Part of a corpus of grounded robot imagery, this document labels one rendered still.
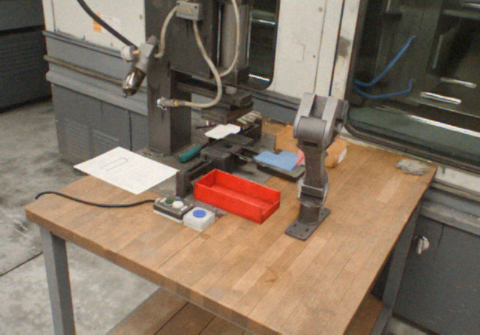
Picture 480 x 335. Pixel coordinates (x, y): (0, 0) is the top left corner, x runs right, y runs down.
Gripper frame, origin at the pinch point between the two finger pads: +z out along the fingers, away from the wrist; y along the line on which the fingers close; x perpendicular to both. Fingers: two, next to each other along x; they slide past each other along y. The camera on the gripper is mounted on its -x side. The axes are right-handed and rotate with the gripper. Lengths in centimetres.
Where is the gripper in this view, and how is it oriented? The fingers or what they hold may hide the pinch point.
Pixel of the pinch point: (298, 163)
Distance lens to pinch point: 162.6
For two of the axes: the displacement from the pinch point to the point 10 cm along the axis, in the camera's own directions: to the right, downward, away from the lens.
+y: -6.9, -7.1, 1.3
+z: -5.2, 6.2, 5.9
